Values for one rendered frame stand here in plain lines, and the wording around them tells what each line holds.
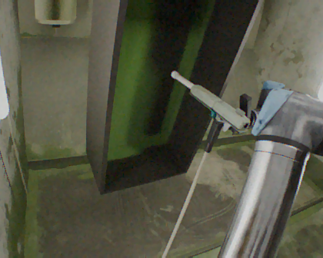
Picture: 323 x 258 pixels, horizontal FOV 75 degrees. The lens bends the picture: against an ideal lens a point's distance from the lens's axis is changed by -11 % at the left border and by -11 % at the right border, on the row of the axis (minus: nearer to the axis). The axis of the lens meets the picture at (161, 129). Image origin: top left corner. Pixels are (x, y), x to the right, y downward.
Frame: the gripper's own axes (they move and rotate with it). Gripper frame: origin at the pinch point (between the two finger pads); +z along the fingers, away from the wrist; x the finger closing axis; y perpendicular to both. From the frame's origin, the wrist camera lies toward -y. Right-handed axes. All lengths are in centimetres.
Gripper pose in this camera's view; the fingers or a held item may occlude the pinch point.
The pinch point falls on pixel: (218, 116)
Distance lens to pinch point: 88.6
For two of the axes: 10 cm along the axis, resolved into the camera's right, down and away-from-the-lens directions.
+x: -4.8, -5.4, 6.9
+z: -8.4, 0.6, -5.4
